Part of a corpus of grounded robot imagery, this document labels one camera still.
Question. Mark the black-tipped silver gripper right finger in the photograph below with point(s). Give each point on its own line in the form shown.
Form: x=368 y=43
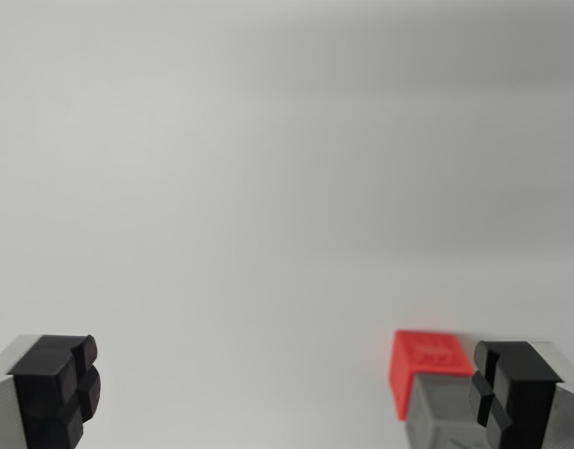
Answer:
x=525 y=397

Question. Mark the black-tipped silver gripper left finger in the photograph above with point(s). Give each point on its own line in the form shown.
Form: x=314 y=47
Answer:
x=39 y=388

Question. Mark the gray embossed rubber cube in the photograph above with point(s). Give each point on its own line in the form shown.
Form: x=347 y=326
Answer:
x=436 y=411

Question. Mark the red embossed rubber cube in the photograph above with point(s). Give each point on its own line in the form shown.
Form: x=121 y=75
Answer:
x=408 y=360

